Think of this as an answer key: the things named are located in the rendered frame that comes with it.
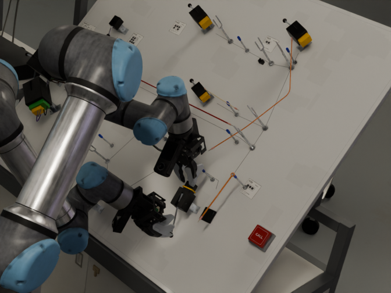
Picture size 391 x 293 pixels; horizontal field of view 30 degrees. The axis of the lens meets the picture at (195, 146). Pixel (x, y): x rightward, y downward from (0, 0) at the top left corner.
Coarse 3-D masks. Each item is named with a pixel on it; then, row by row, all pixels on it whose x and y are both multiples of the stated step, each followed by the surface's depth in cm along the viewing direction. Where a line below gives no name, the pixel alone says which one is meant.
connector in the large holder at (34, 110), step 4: (40, 100) 244; (44, 100) 245; (32, 104) 245; (36, 104) 244; (40, 104) 244; (44, 104) 244; (48, 104) 247; (32, 108) 245; (36, 108) 244; (40, 108) 244; (44, 108) 246; (48, 108) 247; (32, 112) 244; (36, 112) 245
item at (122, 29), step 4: (116, 16) 256; (112, 20) 256; (116, 20) 256; (120, 20) 256; (112, 24) 255; (116, 24) 256; (120, 24) 257; (116, 28) 256; (120, 28) 259; (124, 28) 260; (120, 32) 261; (124, 32) 260
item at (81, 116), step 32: (96, 32) 150; (64, 64) 147; (96, 64) 144; (128, 64) 144; (96, 96) 143; (128, 96) 147; (64, 128) 142; (96, 128) 145; (64, 160) 141; (32, 192) 139; (64, 192) 142; (0, 224) 138; (32, 224) 137; (0, 256) 135; (32, 256) 134; (32, 288) 139
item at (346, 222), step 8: (320, 200) 242; (312, 208) 242; (320, 208) 242; (312, 216) 243; (320, 216) 240; (328, 216) 238; (336, 216) 239; (328, 224) 239; (336, 224) 237; (344, 224) 235; (352, 224) 235; (344, 232) 235; (352, 232) 236; (336, 240) 238; (344, 240) 236; (336, 248) 239; (344, 248) 238; (336, 256) 240; (344, 256) 241; (328, 264) 243; (336, 264) 240; (328, 272) 244; (336, 272) 242
